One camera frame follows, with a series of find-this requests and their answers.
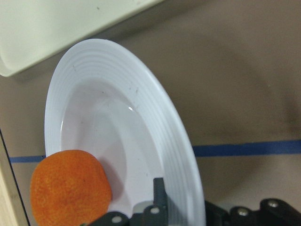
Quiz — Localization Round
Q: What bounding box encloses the white round plate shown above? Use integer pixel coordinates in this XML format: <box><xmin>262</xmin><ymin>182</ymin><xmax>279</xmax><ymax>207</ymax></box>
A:
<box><xmin>44</xmin><ymin>39</ymin><xmax>206</xmax><ymax>226</ymax></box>

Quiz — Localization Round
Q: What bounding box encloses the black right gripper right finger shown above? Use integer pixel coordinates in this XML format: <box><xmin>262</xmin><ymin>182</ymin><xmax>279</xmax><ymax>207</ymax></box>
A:
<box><xmin>205</xmin><ymin>198</ymin><xmax>301</xmax><ymax>226</ymax></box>

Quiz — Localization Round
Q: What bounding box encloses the pale green bear tray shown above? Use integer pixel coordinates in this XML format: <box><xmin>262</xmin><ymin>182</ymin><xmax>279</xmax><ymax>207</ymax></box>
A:
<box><xmin>0</xmin><ymin>0</ymin><xmax>159</xmax><ymax>77</ymax></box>

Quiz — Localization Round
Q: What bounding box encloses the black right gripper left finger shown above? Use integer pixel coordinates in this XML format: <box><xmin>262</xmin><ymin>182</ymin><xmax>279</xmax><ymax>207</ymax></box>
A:
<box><xmin>89</xmin><ymin>178</ymin><xmax>168</xmax><ymax>226</ymax></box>

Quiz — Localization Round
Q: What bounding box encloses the orange mandarin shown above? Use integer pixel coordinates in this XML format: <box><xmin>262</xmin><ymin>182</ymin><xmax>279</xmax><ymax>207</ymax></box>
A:
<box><xmin>30</xmin><ymin>150</ymin><xmax>112</xmax><ymax>226</ymax></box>

